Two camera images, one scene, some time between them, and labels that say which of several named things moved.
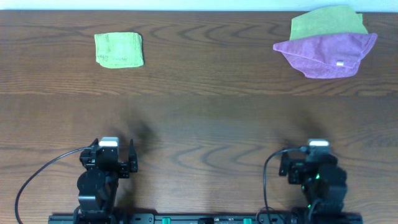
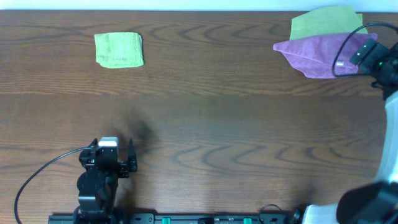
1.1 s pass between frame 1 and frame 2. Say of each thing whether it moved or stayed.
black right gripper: moved
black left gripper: stayed
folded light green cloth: stayed
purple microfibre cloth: stayed
